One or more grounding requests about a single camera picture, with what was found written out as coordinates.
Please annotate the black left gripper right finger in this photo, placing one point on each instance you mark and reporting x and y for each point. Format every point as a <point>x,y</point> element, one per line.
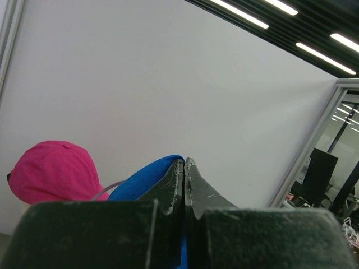
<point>221,235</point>

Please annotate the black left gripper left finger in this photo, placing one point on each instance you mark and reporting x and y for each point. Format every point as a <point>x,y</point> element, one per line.
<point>137,231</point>

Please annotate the blue baseball cap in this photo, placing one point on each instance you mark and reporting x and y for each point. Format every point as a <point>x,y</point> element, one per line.
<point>146,179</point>

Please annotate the magenta baseball cap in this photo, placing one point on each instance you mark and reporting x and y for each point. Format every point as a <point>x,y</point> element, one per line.
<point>55,171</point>

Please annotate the black office monitor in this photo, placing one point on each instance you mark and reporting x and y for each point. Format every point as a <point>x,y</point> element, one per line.
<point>315,182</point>

